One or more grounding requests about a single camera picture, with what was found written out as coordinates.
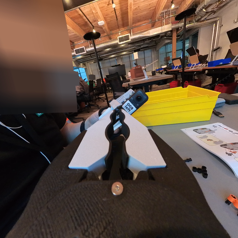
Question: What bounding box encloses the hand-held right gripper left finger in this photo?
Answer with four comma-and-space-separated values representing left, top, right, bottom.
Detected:
68, 110, 114, 180

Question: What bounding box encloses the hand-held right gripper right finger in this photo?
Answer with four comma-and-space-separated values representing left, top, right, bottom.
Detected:
122, 109, 167, 180

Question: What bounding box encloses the person's left forearm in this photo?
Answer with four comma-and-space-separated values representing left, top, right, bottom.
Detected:
60, 120, 83, 143

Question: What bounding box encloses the grey background desk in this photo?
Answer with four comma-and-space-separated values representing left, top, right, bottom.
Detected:
122, 74, 173, 91

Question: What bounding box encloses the wooden background desk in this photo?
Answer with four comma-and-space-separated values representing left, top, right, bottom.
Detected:
167, 64, 238, 75

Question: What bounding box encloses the person's left hand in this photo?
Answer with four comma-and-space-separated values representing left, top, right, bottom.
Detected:
85, 110, 112, 131

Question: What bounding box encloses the brown bag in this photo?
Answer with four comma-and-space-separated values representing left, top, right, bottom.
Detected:
130, 65, 144, 78

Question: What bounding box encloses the black office chair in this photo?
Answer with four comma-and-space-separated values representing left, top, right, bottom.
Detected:
106, 72, 127, 99

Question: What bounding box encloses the black monitor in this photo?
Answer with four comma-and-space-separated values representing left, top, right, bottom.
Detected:
108, 64, 126, 75

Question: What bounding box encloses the yellow plastic bin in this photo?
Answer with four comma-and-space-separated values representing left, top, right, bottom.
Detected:
131, 85, 221, 127

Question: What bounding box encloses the black pole with disc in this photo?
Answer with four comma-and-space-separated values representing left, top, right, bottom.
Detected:
83, 32, 110, 107
175, 8, 197, 88

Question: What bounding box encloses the black toy connector piece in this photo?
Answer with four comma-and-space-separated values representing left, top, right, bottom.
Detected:
192, 166, 208, 178

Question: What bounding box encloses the white instruction booklet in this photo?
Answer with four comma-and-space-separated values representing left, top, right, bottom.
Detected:
180, 123, 238, 177

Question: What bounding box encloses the person's black jacket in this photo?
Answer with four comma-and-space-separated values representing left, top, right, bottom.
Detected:
0, 112, 86, 238

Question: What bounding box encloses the black usb stick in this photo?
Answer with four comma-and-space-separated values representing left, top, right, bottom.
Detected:
212, 109, 225, 118

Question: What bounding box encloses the blue plastic bin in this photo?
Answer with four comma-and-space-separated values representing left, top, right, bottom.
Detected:
208, 59, 231, 67

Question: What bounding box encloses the dark grey case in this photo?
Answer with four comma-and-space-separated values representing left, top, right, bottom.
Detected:
218, 93, 238, 105

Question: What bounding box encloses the orange toy piece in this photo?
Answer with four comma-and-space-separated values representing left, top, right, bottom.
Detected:
225, 194, 238, 209

